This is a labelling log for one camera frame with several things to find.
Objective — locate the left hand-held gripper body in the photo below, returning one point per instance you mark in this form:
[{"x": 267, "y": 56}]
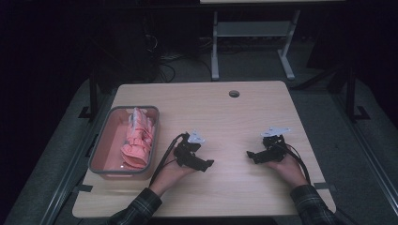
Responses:
[{"x": 186, "y": 153}]

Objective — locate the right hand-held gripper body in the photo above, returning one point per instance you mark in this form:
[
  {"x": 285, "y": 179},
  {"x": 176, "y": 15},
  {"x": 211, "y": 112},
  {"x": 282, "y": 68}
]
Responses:
[{"x": 275, "y": 151}]

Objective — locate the pink ski glove white print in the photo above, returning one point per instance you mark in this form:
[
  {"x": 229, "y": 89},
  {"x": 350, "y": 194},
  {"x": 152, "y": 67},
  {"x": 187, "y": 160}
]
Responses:
[{"x": 139, "y": 125}]

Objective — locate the pink plastic bin grey rim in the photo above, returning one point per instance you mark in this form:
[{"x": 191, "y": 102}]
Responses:
[{"x": 111, "y": 146}]

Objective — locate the person's right hand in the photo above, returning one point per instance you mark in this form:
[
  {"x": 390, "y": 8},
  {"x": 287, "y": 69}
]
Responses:
[{"x": 291, "y": 172}]

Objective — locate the person's left hand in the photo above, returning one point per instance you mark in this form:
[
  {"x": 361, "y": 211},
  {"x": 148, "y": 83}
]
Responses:
[{"x": 169, "y": 176}]

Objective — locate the dark tape strip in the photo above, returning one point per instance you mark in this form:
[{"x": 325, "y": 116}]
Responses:
[
  {"x": 325, "y": 186},
  {"x": 84, "y": 188}
]

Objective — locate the grey metal stand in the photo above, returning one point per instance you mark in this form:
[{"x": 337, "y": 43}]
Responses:
[{"x": 250, "y": 28}]

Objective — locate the black upright post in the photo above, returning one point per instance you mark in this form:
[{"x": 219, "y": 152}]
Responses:
[
  {"x": 93, "y": 97},
  {"x": 351, "y": 93}
]

